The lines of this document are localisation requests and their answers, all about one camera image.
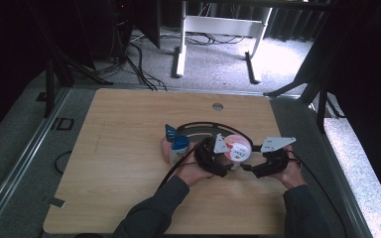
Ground left hand-held gripper cable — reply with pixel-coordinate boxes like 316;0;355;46
157;138;210;193

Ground black floor cables bundle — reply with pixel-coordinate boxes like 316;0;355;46
112;31;169;92

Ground right hand-held gripper cable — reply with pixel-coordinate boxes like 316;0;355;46
287;150;350;238

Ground cables under desk frame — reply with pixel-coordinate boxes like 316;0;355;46
160;31;247;47

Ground black tape rectangle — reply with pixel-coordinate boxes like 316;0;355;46
51;117;75;132

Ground white desk frame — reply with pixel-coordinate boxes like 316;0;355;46
171;0;274;85

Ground black metal stand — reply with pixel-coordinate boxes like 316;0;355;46
26;0;114;119
263;33;345;133

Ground dark computer tower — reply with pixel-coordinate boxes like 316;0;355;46
88;0;135;62

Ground pink round cream jar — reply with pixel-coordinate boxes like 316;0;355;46
222;133;253;170

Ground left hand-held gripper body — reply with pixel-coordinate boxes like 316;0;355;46
193;133;230;176

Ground grey tape strip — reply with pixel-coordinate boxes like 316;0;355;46
41;195;66;209

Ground black slotted corner shelf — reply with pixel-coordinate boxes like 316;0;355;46
176;121;255;167

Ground hand-held gripper cable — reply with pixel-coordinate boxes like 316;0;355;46
157;138;210;193
287;150;350;238

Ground dark curtain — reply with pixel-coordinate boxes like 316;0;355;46
267;6;332;43

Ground person's left hand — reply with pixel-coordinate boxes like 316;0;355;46
175;143;213;188

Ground person's right hand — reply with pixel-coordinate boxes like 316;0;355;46
270;146;308;190

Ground pink bottle with blue cap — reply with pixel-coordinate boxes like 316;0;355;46
160;123;180;165

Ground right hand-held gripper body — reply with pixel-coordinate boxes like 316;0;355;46
259;136;298;177

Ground black cable loop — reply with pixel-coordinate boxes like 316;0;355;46
54;150;73;176

